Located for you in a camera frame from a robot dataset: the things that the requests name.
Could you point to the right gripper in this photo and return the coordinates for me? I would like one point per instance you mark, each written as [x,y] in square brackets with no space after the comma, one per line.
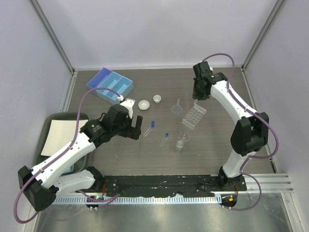
[196,95]

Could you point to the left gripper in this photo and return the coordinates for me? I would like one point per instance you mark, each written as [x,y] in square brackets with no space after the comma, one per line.
[132,132]

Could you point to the blue capped test tube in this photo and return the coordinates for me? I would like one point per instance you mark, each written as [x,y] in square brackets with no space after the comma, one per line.
[150,128]
[164,139]

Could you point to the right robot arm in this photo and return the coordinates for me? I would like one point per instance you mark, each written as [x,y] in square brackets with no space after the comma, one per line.
[250,134]

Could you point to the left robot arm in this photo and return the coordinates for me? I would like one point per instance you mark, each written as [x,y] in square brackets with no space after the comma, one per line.
[43,183]

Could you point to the white evaporating dish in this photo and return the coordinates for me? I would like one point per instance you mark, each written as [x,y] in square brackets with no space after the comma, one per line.
[143,105]

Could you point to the white ceramic crucible cup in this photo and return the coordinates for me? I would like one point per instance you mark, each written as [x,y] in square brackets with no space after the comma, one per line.
[157,99]

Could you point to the clear test tube rack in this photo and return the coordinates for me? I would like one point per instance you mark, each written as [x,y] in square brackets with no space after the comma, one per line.
[194,115]

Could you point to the clear plastic funnel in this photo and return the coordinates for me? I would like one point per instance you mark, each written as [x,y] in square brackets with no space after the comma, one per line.
[177,109]

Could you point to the small glass beaker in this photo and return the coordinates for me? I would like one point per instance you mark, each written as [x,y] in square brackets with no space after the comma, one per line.
[184,136]

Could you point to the blue compartment organizer tray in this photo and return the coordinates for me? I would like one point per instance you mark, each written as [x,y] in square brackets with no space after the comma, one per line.
[109,79]

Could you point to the dark green tray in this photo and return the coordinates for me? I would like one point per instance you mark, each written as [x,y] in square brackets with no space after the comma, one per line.
[79,165]

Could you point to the white paper sheet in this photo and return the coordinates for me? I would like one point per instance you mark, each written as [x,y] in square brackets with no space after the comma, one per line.
[61,133]

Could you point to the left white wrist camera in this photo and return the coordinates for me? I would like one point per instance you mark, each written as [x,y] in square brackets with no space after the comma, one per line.
[128,104]

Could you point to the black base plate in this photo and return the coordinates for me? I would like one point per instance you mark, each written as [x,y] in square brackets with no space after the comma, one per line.
[163,186]

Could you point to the white slotted cable duct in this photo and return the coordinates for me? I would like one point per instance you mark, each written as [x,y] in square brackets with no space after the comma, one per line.
[177,199]

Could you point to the aluminium rail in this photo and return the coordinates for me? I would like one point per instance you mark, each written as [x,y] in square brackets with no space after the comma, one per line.
[269,183]

